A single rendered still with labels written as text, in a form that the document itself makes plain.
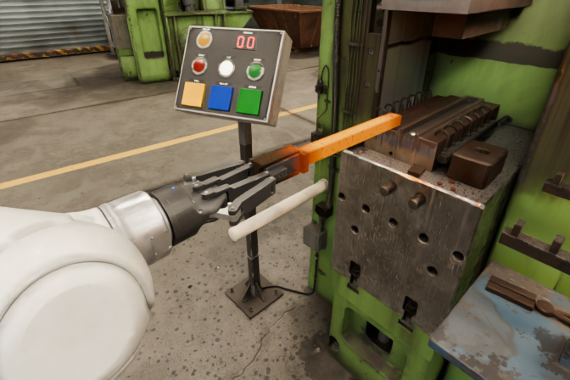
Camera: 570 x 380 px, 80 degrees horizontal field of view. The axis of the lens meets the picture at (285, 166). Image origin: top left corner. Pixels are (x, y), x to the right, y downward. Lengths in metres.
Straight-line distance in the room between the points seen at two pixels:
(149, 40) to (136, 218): 5.19
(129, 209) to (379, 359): 1.15
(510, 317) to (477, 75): 0.79
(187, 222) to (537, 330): 0.67
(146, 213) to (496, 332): 0.65
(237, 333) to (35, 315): 1.46
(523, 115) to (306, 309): 1.16
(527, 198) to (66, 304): 0.96
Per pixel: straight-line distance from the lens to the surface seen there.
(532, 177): 1.00
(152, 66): 5.56
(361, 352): 1.43
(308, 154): 0.56
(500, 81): 1.32
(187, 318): 1.73
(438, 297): 1.02
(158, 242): 0.43
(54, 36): 8.47
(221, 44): 1.16
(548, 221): 1.04
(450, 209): 0.86
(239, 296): 1.75
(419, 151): 0.91
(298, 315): 1.68
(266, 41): 1.10
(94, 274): 0.21
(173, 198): 0.44
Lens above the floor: 1.33
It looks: 28 degrees down
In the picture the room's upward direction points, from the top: straight up
